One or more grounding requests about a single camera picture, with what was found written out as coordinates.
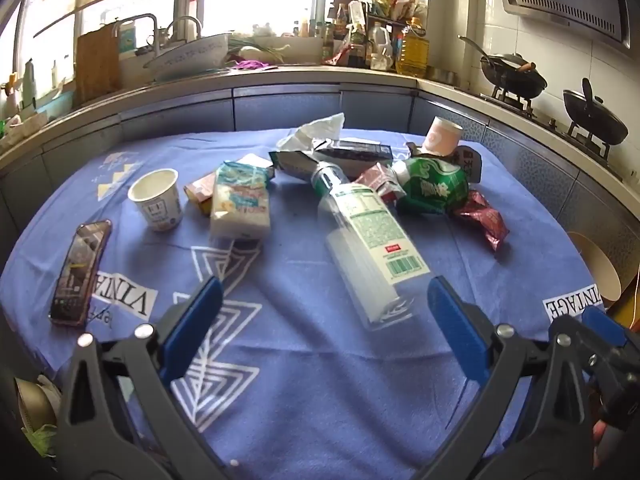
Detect dark red snack wrapper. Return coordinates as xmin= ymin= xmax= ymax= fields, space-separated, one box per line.
xmin=451 ymin=190 xmax=510 ymax=252

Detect clear plastic bottle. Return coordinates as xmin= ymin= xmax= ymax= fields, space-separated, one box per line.
xmin=310 ymin=162 xmax=432 ymax=330

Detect green beer can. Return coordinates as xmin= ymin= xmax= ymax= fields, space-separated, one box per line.
xmin=390 ymin=157 xmax=469 ymax=214

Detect pink paper cup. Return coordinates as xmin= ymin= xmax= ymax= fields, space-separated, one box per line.
xmin=422 ymin=116 xmax=463 ymax=157

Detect white yogurt cup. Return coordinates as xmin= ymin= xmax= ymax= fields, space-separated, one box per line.
xmin=128 ymin=168 xmax=183 ymax=232

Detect dark blue milk carton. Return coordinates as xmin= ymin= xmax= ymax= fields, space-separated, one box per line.
xmin=269 ymin=139 xmax=394 ymax=181

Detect red yellow cardboard box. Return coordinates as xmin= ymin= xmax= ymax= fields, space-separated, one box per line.
xmin=183 ymin=172 xmax=216 ymax=216

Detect white tissue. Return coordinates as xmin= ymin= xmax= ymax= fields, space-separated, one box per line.
xmin=277 ymin=113 xmax=345 ymax=151

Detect beige snack bag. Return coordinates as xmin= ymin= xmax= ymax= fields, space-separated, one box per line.
xmin=406 ymin=142 xmax=483 ymax=184

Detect round beige trash bin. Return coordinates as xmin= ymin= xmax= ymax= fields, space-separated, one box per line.
xmin=568 ymin=232 xmax=622 ymax=309

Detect grey kitchen cabinets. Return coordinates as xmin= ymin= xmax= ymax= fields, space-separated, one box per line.
xmin=1 ymin=82 xmax=639 ymax=286

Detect person right hand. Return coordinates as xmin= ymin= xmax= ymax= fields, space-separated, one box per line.
xmin=592 ymin=420 xmax=613 ymax=468

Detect smartphone with dark case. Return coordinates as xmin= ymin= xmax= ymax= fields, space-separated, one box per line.
xmin=49 ymin=219 xmax=112 ymax=327

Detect blue printed tablecloth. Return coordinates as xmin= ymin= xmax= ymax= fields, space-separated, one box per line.
xmin=1 ymin=130 xmax=601 ymax=479

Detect gas stove top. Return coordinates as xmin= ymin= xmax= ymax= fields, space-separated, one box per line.
xmin=480 ymin=87 xmax=623 ymax=181

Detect black lidded frying pan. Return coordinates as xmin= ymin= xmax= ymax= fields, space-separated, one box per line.
xmin=563 ymin=78 xmax=628 ymax=145

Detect black wok with spatula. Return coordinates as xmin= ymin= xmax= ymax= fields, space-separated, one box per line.
xmin=458 ymin=35 xmax=548 ymax=101

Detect yellow cooking oil bottle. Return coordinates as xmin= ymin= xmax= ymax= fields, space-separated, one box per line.
xmin=396 ymin=16 xmax=430 ymax=78

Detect white plastic jug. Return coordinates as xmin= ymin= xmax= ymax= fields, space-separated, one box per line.
xmin=369 ymin=22 xmax=394 ymax=72

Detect wooden cutting board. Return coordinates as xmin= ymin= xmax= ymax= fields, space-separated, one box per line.
xmin=74 ymin=24 xmax=122 ymax=106

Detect white patterned basin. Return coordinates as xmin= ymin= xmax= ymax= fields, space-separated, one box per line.
xmin=144 ymin=34 xmax=229 ymax=81

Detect chrome sink faucet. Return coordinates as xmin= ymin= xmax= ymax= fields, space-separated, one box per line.
xmin=113 ymin=12 xmax=160 ymax=56

